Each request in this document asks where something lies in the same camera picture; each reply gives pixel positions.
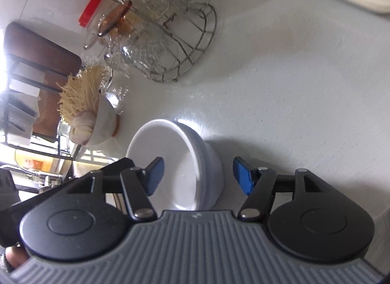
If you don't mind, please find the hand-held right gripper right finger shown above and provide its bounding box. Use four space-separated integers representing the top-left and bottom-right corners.
232 156 331 223

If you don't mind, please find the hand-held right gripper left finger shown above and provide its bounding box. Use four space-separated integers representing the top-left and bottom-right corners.
65 156 166 222

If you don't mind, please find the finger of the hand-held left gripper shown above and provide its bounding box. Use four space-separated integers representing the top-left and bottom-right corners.
18 158 136 204

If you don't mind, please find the small white bowl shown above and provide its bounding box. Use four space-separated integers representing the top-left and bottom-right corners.
171 121 225 210
126 119 211 211

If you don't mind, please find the garlic bulb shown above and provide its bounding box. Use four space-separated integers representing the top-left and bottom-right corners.
69 110 97 145

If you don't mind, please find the white bowl with brown foot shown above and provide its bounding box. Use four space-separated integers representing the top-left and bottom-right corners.
88 95 120 146

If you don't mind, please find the steel kitchen faucet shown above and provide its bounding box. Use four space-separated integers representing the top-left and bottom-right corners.
0 163 66 187

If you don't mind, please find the clear glass dish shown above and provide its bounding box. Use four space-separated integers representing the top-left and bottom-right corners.
104 67 129 114

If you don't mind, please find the dried noodle bundle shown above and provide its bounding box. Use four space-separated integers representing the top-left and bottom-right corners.
58 64 111 123

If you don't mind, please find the grey dish cloth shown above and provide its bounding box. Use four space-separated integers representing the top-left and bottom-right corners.
0 93 40 137

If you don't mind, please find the black metal rack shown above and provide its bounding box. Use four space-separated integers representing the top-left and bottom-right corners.
0 52 83 162

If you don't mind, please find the brown wooden cutting board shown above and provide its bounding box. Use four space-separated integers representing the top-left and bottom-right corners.
4 22 83 143

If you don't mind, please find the glass teapot with amber lid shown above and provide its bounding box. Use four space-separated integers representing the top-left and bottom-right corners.
83 0 144 51

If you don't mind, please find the red lid container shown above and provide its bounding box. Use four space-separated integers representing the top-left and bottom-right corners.
78 0 104 28

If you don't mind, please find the metal wire basket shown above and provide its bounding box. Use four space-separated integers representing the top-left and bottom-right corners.
102 0 218 83

